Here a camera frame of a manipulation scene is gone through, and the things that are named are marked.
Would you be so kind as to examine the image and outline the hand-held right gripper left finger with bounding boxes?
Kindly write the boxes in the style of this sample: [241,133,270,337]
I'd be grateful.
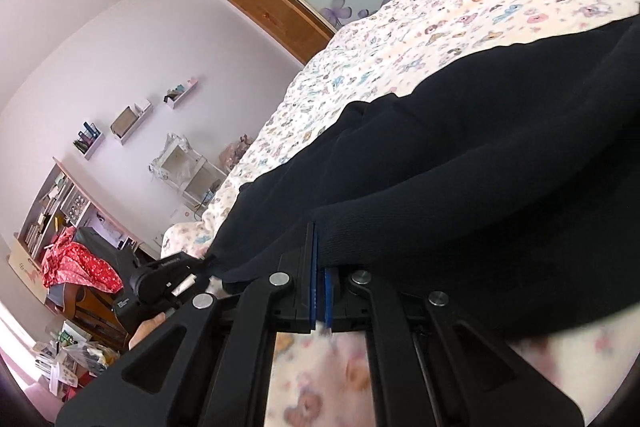
[55,222,319,427]

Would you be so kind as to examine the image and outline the wooden door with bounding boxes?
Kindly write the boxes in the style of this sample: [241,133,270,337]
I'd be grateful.
[227,0,334,68]

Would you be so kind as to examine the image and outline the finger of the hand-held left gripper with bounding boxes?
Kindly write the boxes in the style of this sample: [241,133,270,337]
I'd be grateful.
[194,256,220,279]

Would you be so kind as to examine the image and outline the pile of floor clutter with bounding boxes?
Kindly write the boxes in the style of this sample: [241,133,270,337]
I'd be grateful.
[32,319,124,397]

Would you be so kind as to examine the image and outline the red patterned cloth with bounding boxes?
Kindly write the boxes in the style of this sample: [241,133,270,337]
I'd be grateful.
[41,241,124,294]

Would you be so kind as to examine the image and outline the pink stuffed toys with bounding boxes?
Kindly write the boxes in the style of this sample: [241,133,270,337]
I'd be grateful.
[219,134,257,168]

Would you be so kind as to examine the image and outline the cardboard box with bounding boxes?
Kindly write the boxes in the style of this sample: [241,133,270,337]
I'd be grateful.
[7,234,49,306]

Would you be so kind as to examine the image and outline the person's left hand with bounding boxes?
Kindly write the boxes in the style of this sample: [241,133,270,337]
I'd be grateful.
[128,313,167,351]

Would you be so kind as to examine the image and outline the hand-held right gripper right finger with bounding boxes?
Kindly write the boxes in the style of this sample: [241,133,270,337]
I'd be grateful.
[322,266,587,427]

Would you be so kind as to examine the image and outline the wooden bookshelf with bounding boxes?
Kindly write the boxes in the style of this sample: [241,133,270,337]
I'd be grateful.
[12,157,147,269]

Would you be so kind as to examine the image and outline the cartoon printed blanket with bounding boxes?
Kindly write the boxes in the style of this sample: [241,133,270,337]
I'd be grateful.
[162,0,640,427]

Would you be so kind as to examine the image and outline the black pants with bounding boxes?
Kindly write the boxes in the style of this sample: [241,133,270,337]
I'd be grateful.
[207,14,640,340]

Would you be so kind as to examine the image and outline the wall shelf with small items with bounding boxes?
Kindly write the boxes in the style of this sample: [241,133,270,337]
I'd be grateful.
[164,77,200,110]

